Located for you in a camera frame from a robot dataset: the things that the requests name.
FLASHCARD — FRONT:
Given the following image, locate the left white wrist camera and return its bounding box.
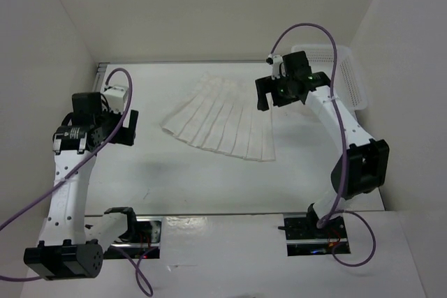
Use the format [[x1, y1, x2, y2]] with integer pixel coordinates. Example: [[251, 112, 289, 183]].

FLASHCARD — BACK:
[[101, 85, 129, 114]]

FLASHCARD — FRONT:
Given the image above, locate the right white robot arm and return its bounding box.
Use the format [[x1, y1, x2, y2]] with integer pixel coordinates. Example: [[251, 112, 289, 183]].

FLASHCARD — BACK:
[[255, 51, 390, 237]]

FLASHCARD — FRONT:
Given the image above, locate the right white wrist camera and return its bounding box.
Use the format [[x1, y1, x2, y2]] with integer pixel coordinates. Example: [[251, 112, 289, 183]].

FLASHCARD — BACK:
[[266, 54, 286, 80]]

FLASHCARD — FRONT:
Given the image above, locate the white perforated plastic basket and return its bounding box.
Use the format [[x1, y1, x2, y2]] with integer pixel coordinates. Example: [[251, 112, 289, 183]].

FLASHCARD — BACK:
[[291, 44, 368, 113]]

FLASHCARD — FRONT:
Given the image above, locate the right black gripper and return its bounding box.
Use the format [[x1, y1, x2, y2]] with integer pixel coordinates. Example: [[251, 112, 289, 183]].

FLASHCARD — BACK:
[[255, 73, 299, 111]]

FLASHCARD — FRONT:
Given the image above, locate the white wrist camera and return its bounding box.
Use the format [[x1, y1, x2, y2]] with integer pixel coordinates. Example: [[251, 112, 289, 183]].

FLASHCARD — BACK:
[[101, 85, 129, 114], [266, 54, 286, 80]]

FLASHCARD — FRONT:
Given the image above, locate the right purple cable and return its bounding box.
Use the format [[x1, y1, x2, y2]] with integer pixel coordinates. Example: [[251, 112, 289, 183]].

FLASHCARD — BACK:
[[268, 22, 377, 267]]

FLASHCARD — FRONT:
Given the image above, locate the white pleated skirt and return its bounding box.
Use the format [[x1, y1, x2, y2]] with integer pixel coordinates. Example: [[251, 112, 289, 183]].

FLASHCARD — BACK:
[[160, 73, 276, 162]]

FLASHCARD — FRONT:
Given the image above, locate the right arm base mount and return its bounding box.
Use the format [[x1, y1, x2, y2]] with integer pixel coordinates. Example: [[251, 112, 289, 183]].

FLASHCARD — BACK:
[[278, 213, 351, 257]]

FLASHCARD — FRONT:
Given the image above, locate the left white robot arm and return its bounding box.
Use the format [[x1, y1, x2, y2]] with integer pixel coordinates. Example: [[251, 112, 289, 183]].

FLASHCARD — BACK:
[[24, 86, 139, 281]]

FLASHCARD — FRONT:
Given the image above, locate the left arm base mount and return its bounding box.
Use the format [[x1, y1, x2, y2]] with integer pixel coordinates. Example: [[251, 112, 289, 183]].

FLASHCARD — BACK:
[[104, 216, 163, 260]]

